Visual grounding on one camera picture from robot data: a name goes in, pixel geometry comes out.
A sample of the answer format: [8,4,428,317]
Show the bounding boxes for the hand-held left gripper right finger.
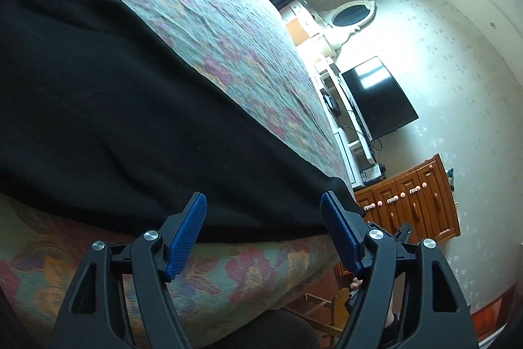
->
[320,191,480,349]

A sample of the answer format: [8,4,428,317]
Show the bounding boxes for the small black device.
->
[321,87,342,116]

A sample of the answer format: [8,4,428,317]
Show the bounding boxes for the wooden chair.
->
[301,287,357,338]

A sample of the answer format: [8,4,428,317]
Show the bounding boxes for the floral bedspread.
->
[0,0,361,349]

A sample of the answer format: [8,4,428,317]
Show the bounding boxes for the black pants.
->
[0,0,361,244]

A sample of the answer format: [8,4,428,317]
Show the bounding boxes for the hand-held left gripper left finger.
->
[49,191,208,349]

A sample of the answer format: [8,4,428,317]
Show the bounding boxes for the black television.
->
[341,56,420,141]

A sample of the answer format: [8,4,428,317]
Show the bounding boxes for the white television stand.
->
[314,59,387,188]

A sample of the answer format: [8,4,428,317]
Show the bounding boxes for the wooden dresser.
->
[353,154,462,246]

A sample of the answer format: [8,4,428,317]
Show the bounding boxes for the white vanity with oval mirror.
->
[284,0,377,60]

